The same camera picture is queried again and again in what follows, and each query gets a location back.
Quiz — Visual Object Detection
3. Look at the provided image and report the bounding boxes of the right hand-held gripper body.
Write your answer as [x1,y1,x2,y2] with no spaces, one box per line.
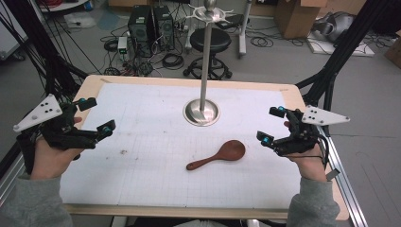
[272,104,351,157]

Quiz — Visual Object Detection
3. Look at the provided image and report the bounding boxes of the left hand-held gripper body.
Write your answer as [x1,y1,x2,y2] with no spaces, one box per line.
[12,94,98,175]

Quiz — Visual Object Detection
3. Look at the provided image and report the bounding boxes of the brown wooden spoon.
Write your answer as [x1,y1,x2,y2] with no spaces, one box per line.
[185,139,247,171]

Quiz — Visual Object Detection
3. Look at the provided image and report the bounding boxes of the steel utensil stand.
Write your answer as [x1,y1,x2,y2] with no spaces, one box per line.
[183,0,235,128]

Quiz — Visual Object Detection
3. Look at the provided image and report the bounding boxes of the person's right hand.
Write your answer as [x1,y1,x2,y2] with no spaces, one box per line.
[283,121,328,183]

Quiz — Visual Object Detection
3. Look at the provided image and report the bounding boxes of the person's left hand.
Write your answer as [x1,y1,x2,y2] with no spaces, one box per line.
[30,116,84,181]

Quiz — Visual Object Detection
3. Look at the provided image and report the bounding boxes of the white grid mat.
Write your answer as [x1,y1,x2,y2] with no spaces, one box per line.
[59,82,302,210]

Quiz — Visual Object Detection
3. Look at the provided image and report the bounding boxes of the grey tape tag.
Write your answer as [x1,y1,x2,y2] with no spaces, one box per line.
[324,168,341,182]

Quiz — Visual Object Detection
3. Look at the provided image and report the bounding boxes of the small white box green light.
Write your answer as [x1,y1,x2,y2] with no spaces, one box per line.
[117,36,129,61]

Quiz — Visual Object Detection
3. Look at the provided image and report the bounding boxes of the white flat board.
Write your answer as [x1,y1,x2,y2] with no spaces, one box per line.
[306,32,376,58]

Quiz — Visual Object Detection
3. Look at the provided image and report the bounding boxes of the white metal stand leg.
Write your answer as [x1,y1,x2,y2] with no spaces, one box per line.
[237,0,253,60]

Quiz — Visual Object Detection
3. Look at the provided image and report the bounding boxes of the grey bag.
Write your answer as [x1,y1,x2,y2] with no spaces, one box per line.
[311,11,356,44]

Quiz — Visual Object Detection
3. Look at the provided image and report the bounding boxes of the black computer tower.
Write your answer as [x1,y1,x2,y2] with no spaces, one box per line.
[127,5,155,58]
[152,5,175,51]

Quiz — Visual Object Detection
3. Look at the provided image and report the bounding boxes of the black round stool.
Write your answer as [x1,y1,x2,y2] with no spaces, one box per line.
[183,27,234,80]

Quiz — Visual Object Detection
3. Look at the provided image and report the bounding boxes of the large cardboard box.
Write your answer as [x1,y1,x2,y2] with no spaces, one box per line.
[273,0,329,40]

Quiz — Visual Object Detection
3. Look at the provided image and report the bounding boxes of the small cardboard box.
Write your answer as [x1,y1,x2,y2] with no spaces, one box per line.
[384,29,401,69]

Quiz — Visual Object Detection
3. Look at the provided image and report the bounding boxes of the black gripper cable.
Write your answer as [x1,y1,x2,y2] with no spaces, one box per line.
[315,133,331,168]

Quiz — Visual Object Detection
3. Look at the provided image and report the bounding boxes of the black coiled cable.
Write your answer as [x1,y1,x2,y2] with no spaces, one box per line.
[250,36,274,48]
[162,52,184,71]

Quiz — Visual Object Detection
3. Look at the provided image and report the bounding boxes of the black frame struts with cables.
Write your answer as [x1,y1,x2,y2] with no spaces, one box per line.
[0,0,89,105]

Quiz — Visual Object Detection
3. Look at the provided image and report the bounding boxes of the aluminium rail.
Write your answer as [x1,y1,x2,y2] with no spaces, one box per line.
[315,126,368,227]

